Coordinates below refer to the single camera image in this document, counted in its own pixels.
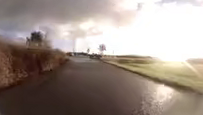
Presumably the dry brown grass bank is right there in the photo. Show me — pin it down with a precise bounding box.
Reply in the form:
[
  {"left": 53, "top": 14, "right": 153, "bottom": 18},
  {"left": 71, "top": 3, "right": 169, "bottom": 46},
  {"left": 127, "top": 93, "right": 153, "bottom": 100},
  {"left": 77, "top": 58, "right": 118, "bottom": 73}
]
[{"left": 0, "top": 37, "right": 71, "bottom": 97}]

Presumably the small bare tree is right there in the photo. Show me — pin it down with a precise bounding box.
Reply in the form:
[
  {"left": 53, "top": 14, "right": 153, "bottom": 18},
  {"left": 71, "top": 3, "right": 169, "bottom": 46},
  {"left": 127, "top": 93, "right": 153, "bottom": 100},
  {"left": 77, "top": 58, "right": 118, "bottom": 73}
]
[{"left": 98, "top": 42, "right": 108, "bottom": 56}]

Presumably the dark tree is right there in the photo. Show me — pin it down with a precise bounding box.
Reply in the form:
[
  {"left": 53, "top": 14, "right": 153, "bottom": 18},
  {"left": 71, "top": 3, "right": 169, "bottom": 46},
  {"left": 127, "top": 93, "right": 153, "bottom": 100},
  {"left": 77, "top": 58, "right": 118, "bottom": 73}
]
[{"left": 25, "top": 30, "right": 47, "bottom": 49}]

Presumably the dark wet asphalt road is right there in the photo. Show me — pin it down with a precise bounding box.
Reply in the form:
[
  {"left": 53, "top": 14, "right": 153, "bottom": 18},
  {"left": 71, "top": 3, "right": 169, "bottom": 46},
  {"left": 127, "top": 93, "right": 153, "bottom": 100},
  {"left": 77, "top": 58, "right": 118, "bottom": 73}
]
[{"left": 0, "top": 52, "right": 203, "bottom": 115}]

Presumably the green grass field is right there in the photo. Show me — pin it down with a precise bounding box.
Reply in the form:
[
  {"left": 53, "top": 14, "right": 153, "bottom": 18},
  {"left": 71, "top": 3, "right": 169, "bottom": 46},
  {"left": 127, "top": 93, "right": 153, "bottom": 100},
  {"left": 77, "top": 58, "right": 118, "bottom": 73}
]
[{"left": 99, "top": 53, "right": 203, "bottom": 96}]

